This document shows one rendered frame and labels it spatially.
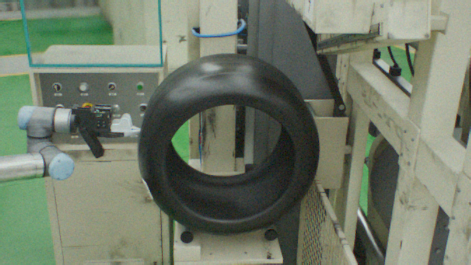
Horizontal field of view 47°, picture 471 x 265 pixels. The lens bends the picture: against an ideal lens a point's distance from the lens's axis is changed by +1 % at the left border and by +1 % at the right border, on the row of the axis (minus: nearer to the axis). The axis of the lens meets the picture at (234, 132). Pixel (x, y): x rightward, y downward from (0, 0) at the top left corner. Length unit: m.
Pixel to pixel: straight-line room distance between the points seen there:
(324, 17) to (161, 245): 1.69
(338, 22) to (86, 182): 1.57
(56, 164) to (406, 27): 1.01
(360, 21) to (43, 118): 0.97
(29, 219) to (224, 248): 2.07
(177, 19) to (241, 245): 3.46
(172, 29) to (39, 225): 2.31
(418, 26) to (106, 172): 1.64
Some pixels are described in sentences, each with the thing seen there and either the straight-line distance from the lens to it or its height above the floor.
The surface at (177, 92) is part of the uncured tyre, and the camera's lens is 1.58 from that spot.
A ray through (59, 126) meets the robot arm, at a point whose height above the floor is 1.28.
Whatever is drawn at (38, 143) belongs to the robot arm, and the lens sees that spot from 1.76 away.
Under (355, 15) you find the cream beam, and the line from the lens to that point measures 1.32.
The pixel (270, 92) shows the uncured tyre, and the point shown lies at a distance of 1.58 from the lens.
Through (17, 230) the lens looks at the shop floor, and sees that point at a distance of 3.68.
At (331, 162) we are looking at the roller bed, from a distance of 2.07.
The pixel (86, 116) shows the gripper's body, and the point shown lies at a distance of 1.71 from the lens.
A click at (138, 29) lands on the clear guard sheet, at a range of 2.28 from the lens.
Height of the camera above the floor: 1.93
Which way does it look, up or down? 24 degrees down
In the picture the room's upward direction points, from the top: 1 degrees clockwise
